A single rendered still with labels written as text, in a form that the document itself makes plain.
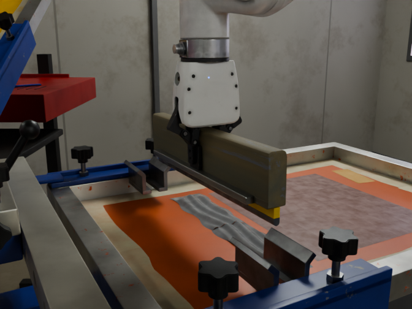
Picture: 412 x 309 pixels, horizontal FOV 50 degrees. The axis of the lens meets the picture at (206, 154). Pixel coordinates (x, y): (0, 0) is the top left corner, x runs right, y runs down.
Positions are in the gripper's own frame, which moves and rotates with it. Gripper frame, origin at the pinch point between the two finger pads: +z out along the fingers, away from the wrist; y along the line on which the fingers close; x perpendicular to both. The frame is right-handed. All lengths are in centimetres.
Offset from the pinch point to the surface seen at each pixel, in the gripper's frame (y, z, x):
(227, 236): 2.0, 13.6, -3.4
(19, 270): -18, 108, 189
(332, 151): 53, 12, 26
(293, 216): 17.9, 14.0, -1.3
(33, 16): -15, -24, 67
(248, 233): 5.4, 13.3, -4.7
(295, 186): 29.3, 14.0, 12.2
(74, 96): 4, 3, 111
